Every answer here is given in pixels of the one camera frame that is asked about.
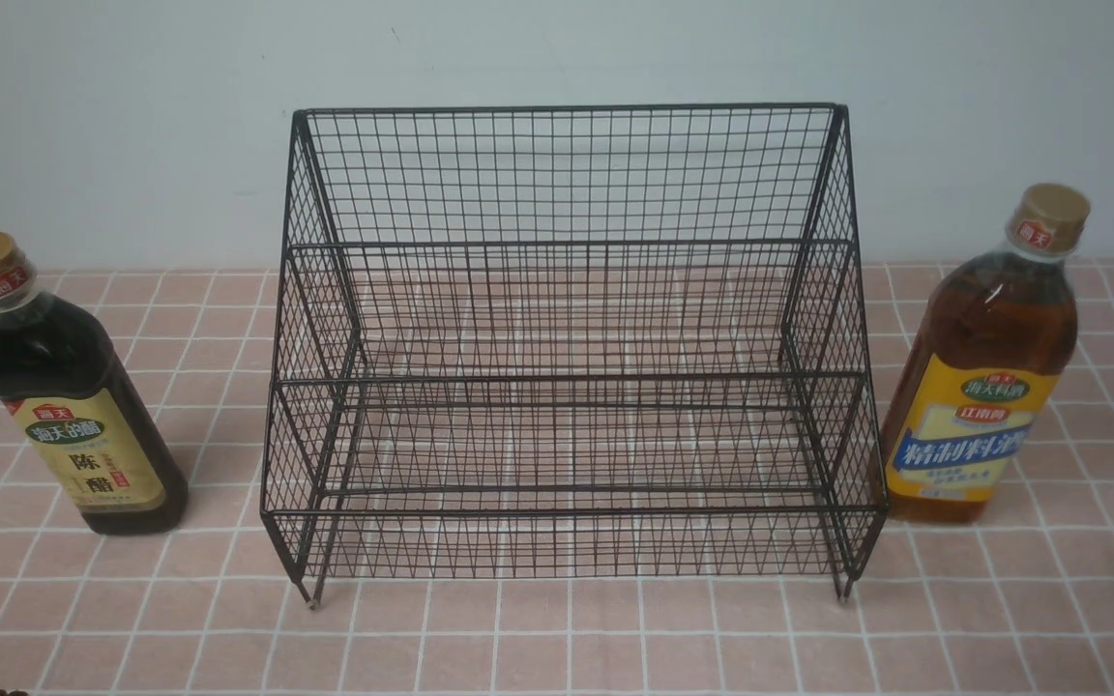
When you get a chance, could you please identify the dark vinegar bottle gold cap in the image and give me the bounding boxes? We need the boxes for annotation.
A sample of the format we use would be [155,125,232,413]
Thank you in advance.
[0,232,189,535]

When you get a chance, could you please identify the pink checkered tablecloth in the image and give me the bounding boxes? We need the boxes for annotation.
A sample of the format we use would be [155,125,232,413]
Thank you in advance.
[0,257,1114,695]

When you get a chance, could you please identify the amber cooking wine bottle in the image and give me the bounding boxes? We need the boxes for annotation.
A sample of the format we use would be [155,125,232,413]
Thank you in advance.
[881,184,1091,525]

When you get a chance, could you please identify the black wire mesh shelf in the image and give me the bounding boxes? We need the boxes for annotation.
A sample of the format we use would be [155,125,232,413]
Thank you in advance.
[260,101,888,607]

